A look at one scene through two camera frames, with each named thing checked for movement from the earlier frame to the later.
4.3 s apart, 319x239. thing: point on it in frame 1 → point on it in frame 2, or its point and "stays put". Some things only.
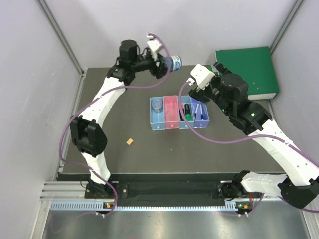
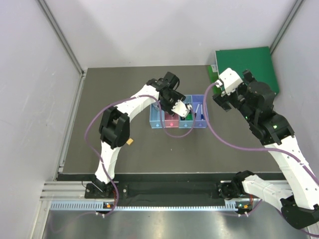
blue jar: (175, 63) → (172, 113)
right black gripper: (202, 95) → (223, 100)
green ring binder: (256, 65) stays put
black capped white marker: (195, 114) stays put
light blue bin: (186, 99) stays put
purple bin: (201, 117) stays put
